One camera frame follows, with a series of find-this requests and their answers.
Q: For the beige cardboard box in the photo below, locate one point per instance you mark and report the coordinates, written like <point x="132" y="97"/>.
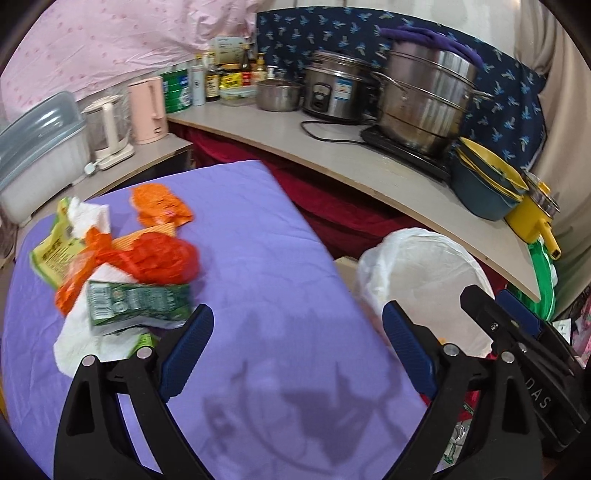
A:
<point x="346" y="272"/>

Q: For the pink electric kettle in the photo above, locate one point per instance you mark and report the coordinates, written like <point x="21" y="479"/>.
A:
<point x="145" y="110"/>

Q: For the white green carton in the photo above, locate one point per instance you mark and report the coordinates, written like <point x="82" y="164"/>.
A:
<point x="228" y="48"/>

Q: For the white paper napkin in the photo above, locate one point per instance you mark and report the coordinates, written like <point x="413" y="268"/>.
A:
<point x="78" y="341"/>

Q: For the white plastic bin bag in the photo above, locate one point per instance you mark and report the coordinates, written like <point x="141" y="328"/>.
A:
<point x="425" y="277"/>

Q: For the yellow bowl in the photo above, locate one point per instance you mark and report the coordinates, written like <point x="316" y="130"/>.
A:
<point x="494" y="161"/>

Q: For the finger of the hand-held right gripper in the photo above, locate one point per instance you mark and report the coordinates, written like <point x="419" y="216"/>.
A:
<point x="482" y="311"/>
<point x="519" y="311"/>

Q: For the white power plug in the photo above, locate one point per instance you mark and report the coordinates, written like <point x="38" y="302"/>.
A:
<point x="91" y="168"/>

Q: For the red-orange plastic bag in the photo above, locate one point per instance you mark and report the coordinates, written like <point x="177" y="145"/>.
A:
<point x="157" y="258"/>

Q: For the dark bottle red label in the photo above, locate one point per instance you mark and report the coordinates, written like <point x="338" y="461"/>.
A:
<point x="246" y="67"/>

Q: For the pink dotted sheet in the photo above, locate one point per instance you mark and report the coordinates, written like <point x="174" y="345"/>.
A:
<point x="92" y="46"/>

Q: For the purple tablecloth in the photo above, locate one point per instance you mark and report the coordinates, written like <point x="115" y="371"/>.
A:
<point x="258" y="258"/>

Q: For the white glass electric kettle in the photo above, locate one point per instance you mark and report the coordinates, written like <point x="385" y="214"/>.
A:
<point x="108" y="124"/>

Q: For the orange snack wrapper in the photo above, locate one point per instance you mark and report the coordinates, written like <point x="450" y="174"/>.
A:
<point x="159" y="205"/>

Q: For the brown sauce bottle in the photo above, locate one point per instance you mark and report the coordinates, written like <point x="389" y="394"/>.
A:
<point x="260" y="69"/>

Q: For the yellow-green snack packet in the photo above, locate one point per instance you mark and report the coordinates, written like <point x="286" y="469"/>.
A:
<point x="51" y="254"/>

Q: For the yellow saucepan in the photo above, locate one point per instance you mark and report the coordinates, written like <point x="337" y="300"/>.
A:
<point x="526" y="217"/>

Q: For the black induction cooker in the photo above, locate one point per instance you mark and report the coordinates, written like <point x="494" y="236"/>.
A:
<point x="397" y="150"/>

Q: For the dark green carton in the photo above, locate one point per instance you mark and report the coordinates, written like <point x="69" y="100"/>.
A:
<point x="138" y="300"/>

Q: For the light green packet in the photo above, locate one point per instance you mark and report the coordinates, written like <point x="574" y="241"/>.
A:
<point x="145" y="342"/>

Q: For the dark sauce bottle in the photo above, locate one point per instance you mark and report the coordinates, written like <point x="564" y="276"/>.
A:
<point x="213" y="85"/>

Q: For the green tin can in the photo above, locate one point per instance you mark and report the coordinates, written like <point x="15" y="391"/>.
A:
<point x="178" y="90"/>

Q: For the large steel steamer pot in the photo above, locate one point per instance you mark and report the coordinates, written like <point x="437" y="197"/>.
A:
<point x="425" y="101"/>

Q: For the white storage box grey lid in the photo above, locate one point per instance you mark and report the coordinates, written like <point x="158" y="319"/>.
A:
<point x="41" y="157"/>

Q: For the orange woven cloth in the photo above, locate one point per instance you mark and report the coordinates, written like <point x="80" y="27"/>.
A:
<point x="154" y="230"/>

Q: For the beige curtain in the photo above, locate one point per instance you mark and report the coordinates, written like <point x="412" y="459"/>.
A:
<point x="563" y="115"/>

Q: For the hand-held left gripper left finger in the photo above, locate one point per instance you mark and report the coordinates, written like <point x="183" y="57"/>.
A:
<point x="184" y="353"/>

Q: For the yellow seasoning packet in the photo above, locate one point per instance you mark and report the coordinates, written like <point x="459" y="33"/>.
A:
<point x="231" y="78"/>

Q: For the green plastic item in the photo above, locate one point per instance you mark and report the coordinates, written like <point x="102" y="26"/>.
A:
<point x="542" y="277"/>

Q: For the stacked teal yellow bowls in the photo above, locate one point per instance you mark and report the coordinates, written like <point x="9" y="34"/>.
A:
<point x="480" y="196"/>

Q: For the navy printed cloth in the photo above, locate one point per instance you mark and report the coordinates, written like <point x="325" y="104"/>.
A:
<point x="323" y="32"/>

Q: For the white slim bottle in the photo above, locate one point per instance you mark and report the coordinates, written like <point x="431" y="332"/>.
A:
<point x="199" y="85"/>

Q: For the white tissue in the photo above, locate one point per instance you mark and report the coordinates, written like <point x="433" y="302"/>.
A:
<point x="90" y="217"/>

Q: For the steel rice cooker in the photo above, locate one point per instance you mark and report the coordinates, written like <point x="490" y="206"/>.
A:
<point x="337" y="87"/>

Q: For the small steel pot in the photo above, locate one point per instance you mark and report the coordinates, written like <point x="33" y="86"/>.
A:
<point x="277" y="94"/>

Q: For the red cloth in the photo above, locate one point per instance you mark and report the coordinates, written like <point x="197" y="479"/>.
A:
<point x="332" y="203"/>

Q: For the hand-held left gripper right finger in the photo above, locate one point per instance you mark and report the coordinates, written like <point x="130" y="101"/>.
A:
<point x="408" y="350"/>

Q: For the clear food container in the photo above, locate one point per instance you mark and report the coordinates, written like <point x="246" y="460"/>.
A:
<point x="238" y="94"/>

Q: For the purple cloth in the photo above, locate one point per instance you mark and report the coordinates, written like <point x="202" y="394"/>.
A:
<point x="434" y="37"/>

